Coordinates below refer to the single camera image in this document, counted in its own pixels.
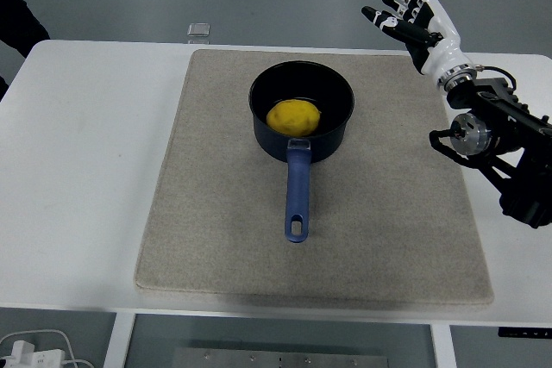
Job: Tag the person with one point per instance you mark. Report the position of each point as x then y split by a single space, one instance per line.
17 19

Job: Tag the beige fabric mat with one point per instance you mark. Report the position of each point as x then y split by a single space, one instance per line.
315 230

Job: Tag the white power adapter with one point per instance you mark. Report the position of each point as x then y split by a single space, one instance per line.
28 355

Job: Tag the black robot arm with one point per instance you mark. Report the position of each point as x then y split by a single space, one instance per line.
504 126

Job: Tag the white table leg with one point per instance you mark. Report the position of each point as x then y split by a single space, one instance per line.
118 340
444 346

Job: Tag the black table control panel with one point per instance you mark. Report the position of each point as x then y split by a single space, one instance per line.
524 332

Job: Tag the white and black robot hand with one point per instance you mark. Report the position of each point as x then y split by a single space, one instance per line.
444 47

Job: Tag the yellow potato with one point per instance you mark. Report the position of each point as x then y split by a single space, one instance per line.
293 117

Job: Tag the small clear plastic box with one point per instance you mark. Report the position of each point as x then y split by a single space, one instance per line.
199 31

